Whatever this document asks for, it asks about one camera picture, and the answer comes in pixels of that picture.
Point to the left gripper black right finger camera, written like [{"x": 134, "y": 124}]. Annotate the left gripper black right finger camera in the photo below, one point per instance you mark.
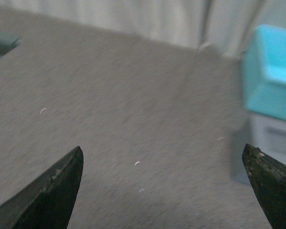
[{"x": 267, "y": 177}]

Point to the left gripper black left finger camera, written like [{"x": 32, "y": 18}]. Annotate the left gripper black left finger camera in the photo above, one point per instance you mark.
[{"x": 48, "y": 201}]

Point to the gray block with square recess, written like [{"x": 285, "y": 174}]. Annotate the gray block with square recess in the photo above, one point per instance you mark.
[{"x": 264, "y": 132}]

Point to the light blue plastic box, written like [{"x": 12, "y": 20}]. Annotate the light blue plastic box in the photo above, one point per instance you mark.
[{"x": 264, "y": 72}]

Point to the white curtain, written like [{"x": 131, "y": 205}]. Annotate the white curtain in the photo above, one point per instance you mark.
[{"x": 226, "y": 25}]

